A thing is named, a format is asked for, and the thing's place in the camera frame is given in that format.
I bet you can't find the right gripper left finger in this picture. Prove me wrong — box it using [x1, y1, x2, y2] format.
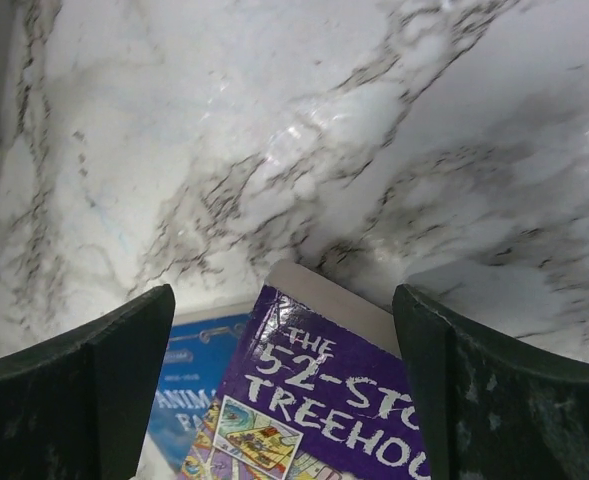
[0, 285, 175, 479]

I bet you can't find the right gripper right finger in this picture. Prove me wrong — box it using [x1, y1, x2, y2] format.
[393, 285, 589, 479]

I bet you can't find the blue Animal Farm book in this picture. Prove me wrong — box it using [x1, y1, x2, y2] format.
[148, 312, 250, 472]

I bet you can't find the purple 52-Storey Treehouse book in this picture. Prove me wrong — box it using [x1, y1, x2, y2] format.
[179, 260, 432, 479]

